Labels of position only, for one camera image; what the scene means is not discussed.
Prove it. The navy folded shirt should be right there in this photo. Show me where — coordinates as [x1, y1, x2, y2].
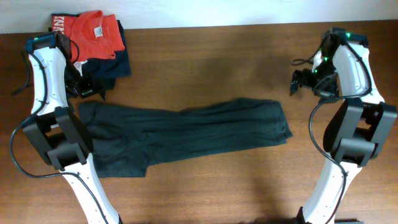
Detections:
[74, 19, 131, 89]

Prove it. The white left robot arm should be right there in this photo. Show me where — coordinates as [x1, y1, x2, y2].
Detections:
[22, 31, 122, 223]

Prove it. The dark green t-shirt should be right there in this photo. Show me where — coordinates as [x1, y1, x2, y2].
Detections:
[78, 98, 293, 178]

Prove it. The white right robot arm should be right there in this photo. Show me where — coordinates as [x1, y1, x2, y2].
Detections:
[290, 27, 397, 223]

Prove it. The red folded shirt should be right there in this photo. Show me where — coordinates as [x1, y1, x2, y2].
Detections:
[52, 10, 125, 62]

